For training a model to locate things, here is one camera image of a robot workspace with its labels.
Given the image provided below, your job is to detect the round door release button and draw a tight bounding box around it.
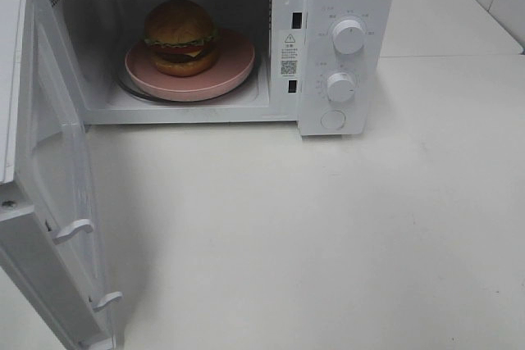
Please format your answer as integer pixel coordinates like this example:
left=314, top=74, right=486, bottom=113
left=321, top=110, right=346, bottom=130

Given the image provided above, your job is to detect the pink round plate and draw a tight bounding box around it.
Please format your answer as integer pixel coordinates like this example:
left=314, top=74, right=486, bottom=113
left=125, top=29, right=255, bottom=102

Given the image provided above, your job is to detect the burger with lettuce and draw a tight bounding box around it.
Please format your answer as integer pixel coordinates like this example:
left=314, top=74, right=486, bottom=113
left=144, top=0, right=220, bottom=77

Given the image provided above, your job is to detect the white microwave door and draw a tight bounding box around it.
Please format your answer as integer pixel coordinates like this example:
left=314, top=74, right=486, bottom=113
left=1, top=0, right=122, bottom=349

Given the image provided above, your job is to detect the glass microwave turntable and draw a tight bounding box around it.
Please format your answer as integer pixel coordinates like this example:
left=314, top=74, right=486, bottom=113
left=112, top=70, right=270, bottom=107

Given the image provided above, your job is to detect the lower white microwave knob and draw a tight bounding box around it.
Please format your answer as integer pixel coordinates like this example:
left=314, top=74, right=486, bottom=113
left=326, top=72, right=357, bottom=102

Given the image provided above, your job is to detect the white microwave knob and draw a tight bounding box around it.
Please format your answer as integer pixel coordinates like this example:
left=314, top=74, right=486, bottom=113
left=326, top=72, right=357, bottom=102
left=331, top=17, right=366, bottom=55

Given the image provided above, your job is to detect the white warning label sticker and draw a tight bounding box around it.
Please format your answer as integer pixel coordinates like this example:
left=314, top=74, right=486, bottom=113
left=277, top=30, right=304, bottom=79

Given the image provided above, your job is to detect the white microwave oven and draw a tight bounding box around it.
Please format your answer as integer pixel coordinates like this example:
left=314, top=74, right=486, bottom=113
left=61, top=0, right=392, bottom=135

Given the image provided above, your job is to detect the upper white microwave knob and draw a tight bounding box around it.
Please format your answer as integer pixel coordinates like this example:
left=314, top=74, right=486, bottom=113
left=331, top=17, right=366, bottom=55

